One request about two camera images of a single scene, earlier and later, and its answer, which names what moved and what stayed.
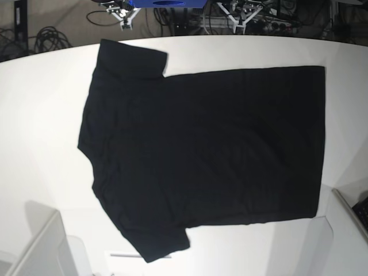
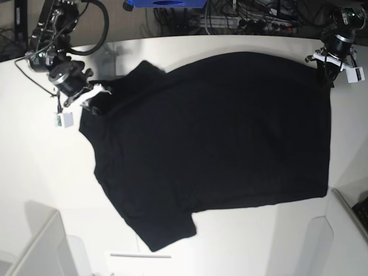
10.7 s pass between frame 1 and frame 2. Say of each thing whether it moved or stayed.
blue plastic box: stayed
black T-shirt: moved
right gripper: moved
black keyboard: stayed
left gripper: moved
